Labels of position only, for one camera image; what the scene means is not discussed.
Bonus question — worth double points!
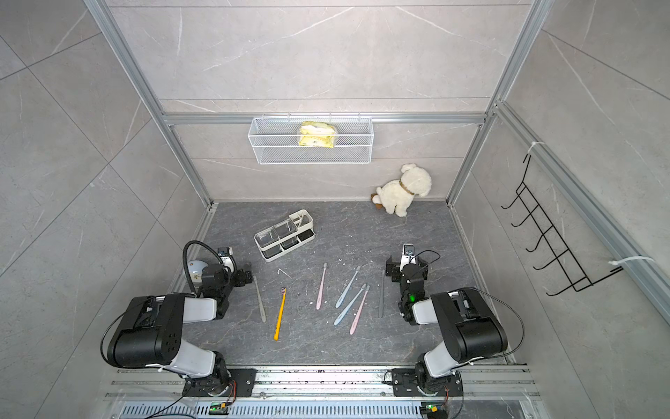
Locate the dark grey toothbrush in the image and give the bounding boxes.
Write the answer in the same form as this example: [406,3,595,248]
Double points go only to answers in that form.
[378,270,386,319]

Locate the light blue toothbrush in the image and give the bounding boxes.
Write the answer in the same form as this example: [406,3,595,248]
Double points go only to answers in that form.
[335,265,361,308]
[333,284,369,326]

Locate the white toothbrush holder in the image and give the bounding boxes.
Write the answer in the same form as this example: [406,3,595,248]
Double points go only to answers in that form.
[254,209,315,262]

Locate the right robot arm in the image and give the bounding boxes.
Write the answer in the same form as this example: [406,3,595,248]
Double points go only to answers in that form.
[385,255,509,397]

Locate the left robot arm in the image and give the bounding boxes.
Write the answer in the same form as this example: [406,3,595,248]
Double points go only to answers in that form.
[99,240,253,399]

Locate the grey-green toothbrush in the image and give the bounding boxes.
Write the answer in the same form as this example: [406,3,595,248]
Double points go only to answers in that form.
[253,276,267,323]

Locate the yellow toothbrush pink bristles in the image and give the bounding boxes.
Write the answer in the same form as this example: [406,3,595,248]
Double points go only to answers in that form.
[273,287,287,341]

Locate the white plush dog toy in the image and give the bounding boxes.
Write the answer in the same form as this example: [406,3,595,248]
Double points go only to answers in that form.
[371,163,432,218]

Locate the yellow packet in basket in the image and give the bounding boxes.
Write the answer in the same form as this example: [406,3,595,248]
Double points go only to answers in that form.
[298,122,338,148]

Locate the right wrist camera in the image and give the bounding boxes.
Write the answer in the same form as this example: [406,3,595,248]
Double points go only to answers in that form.
[400,244,416,271]

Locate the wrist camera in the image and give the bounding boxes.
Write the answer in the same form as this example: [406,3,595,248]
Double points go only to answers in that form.
[400,244,416,271]
[217,246,237,272]

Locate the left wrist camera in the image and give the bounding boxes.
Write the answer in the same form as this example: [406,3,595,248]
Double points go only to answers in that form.
[217,246,237,272]

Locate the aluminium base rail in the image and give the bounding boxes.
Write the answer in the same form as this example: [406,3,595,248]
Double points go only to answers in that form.
[93,364,549,418]

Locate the white wire wall basket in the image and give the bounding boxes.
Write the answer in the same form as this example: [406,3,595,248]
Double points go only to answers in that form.
[248,116,374,165]

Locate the black wall hook rack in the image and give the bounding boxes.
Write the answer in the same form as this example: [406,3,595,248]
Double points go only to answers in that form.
[501,155,624,297]

